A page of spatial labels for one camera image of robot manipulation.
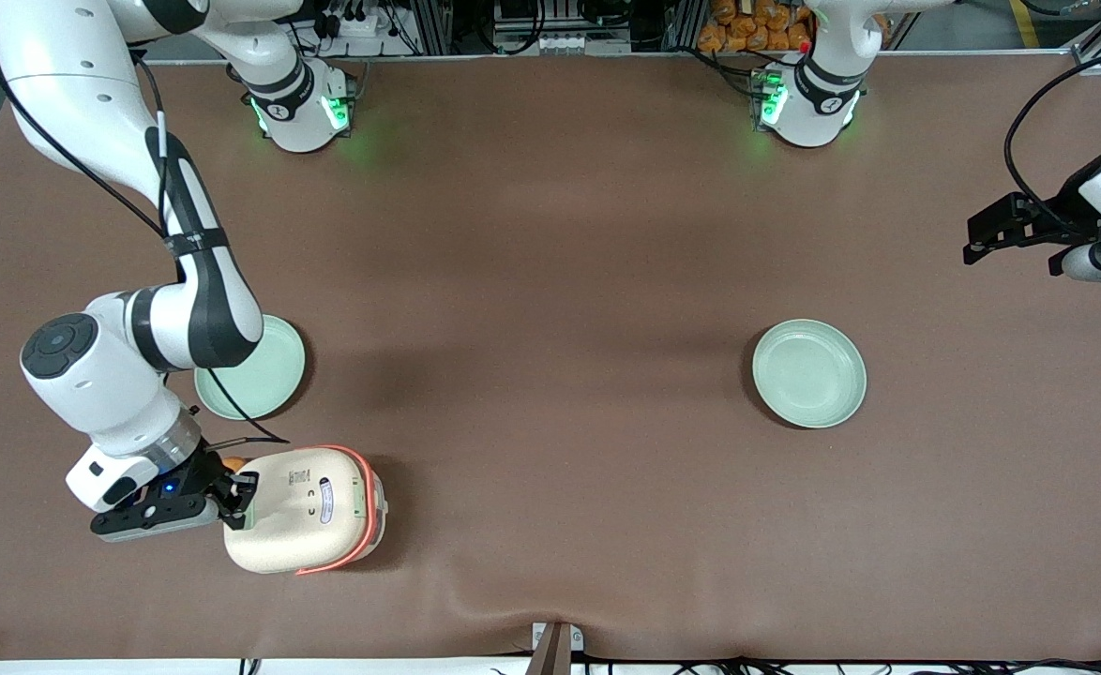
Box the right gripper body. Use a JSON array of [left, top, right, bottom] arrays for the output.
[[66, 444, 233, 514]]

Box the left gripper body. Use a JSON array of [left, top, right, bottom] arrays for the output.
[[1029, 155, 1101, 278]]

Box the pale green round plate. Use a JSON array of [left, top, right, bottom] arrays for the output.
[[751, 319, 867, 429], [194, 314, 308, 421]]

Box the orange items box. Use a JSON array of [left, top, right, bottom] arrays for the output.
[[698, 0, 816, 53]]

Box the brown table cover mat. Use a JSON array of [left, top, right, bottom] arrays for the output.
[[0, 52, 1101, 663]]

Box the white power strip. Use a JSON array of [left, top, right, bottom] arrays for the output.
[[324, 4, 394, 40]]

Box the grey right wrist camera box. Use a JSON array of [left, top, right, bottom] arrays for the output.
[[90, 497, 223, 545]]

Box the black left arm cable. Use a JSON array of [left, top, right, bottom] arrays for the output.
[[1003, 47, 1101, 235]]

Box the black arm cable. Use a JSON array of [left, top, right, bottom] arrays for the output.
[[1003, 47, 1101, 235], [0, 0, 291, 448]]

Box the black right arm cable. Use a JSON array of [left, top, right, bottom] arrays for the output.
[[0, 0, 291, 448]]

